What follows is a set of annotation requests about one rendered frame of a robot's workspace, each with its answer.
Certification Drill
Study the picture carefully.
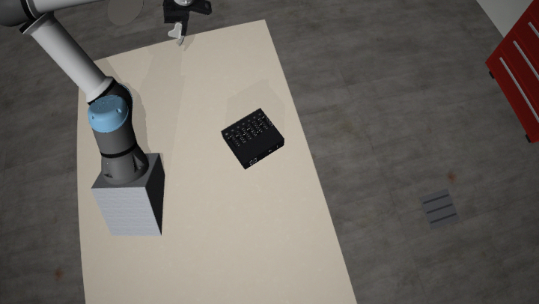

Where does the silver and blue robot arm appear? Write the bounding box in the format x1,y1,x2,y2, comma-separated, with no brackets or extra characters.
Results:
0,0,149,185

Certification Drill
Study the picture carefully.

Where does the black lighting desk panel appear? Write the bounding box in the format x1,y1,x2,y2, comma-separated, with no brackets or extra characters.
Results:
221,109,284,169

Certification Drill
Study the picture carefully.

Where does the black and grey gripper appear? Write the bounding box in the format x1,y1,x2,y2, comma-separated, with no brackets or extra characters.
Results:
162,0,193,46

